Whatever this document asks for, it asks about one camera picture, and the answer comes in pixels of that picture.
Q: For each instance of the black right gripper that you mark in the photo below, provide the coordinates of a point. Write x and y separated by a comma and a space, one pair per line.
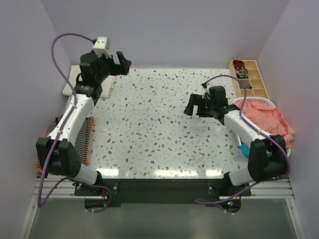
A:
194, 99

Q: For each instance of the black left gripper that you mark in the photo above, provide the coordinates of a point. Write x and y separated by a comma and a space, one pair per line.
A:
117, 69

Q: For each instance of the white floral print t-shirt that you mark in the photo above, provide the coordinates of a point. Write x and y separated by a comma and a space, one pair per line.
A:
107, 85

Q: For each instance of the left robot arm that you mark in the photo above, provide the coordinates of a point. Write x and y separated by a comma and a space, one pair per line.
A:
56, 152

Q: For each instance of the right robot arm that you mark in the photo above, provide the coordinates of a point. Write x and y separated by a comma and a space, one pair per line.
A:
268, 159

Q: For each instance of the white plastic laundry basket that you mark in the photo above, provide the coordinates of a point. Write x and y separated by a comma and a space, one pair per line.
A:
249, 99

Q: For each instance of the grey rolled socks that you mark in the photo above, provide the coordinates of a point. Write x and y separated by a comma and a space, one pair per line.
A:
245, 83

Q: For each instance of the pink black rolled socks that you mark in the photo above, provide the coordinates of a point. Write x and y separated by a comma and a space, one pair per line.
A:
242, 73

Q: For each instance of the red black rolled socks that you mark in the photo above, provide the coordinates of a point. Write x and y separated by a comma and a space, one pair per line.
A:
238, 64

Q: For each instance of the wooden compartment organizer box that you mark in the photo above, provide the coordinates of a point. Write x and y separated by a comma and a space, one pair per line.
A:
255, 78

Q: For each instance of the teal garment in basket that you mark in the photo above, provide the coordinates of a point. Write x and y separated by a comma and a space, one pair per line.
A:
245, 150

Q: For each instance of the salmon orange garment in basket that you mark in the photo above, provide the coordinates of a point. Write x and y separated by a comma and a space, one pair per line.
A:
269, 117

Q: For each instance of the black white striped folded shirt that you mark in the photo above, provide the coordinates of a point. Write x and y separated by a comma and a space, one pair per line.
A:
83, 139

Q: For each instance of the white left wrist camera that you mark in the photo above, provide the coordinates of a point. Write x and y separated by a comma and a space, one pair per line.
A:
101, 47

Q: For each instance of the aluminium table frame rail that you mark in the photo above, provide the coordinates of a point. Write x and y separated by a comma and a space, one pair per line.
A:
265, 190

